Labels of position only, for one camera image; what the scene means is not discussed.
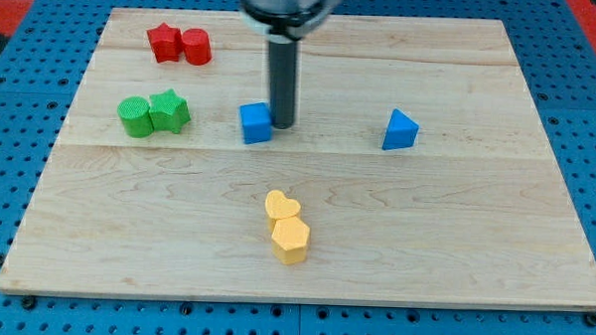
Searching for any red cylinder block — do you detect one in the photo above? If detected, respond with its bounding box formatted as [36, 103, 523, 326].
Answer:
[181, 29, 213, 66]

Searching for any blue triangular prism block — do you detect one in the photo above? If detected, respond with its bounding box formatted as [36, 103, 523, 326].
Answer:
[382, 108, 420, 151]

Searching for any red star block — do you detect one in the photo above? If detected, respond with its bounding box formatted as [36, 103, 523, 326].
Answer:
[147, 23, 183, 64]

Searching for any yellow heart block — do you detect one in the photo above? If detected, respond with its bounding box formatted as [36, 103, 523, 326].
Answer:
[265, 190, 302, 232]

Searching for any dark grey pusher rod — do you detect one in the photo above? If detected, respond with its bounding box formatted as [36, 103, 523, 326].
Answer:
[267, 41, 298, 129]

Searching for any green star block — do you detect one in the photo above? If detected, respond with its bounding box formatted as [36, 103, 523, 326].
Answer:
[149, 88, 191, 134]

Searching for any light wooden board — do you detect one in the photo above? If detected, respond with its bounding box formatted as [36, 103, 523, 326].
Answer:
[0, 8, 596, 311]

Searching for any blue cube block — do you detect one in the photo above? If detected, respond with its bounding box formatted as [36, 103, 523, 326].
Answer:
[238, 102, 272, 144]

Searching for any green cylinder block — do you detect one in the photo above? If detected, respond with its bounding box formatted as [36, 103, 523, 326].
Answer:
[117, 96, 154, 138]

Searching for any yellow hexagon block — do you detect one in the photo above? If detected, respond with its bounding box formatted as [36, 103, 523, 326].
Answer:
[271, 217, 311, 264]

